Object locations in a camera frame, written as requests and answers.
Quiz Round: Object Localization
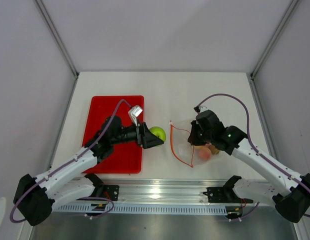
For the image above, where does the aluminium front rail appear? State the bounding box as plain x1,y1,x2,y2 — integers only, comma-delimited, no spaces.
28,178,302,207

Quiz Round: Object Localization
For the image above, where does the pink peach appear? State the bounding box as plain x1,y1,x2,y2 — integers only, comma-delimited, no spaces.
197,148,212,161

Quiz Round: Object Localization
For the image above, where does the orange fruit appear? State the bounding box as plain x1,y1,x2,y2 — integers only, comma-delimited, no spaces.
194,143,211,150

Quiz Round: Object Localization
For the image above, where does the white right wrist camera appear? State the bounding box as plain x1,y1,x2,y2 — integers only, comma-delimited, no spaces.
193,105,208,113

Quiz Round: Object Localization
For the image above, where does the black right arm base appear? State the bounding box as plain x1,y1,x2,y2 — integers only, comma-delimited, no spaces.
202,175,254,204

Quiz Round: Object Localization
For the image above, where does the red plastic tray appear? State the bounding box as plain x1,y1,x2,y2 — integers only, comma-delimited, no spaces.
82,95,145,174

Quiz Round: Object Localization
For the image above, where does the left aluminium frame post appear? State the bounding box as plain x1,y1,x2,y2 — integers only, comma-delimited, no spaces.
33,0,80,78

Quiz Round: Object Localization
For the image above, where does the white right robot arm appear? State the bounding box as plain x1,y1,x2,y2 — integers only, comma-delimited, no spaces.
187,107,310,223

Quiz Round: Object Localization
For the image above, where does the aluminium frame post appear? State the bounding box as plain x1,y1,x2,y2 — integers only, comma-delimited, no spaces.
249,0,302,77
33,0,80,78

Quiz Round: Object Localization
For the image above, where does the right aluminium frame post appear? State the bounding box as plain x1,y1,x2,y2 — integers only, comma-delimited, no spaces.
249,0,302,77

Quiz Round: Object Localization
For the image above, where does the brown kiwi fruit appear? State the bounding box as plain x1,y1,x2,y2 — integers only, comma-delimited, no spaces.
209,144,220,155

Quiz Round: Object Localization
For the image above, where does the green apple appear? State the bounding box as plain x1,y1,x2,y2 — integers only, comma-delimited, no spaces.
150,126,167,145

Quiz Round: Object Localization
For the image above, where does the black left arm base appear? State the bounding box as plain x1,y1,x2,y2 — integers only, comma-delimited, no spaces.
84,173,120,201

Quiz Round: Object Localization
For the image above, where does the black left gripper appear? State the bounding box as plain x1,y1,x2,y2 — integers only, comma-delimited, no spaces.
111,118,164,149

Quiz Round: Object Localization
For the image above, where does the clear zip top bag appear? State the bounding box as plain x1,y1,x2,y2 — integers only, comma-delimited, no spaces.
169,118,222,168

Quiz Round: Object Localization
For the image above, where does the white slotted cable duct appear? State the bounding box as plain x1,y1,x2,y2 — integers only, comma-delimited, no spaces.
55,202,228,216

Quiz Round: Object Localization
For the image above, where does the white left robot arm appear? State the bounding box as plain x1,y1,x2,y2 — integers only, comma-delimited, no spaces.
9,116,165,226

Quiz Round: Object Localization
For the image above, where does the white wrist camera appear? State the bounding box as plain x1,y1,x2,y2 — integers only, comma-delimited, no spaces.
128,105,143,126
193,105,208,113

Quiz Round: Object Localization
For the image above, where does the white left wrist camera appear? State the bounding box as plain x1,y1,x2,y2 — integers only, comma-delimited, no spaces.
128,105,143,126

